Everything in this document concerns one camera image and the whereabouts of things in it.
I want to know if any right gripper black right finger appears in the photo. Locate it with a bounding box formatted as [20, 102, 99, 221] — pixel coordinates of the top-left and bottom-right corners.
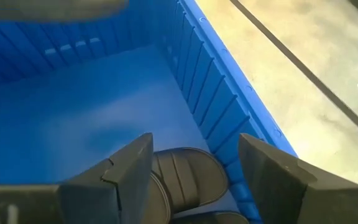
[239, 133, 358, 224]

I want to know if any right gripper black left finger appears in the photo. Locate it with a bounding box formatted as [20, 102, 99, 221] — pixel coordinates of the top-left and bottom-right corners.
[0, 133, 154, 224]

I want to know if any large blue plastic bin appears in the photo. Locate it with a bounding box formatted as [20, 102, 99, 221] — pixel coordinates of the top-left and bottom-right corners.
[0, 0, 298, 224]

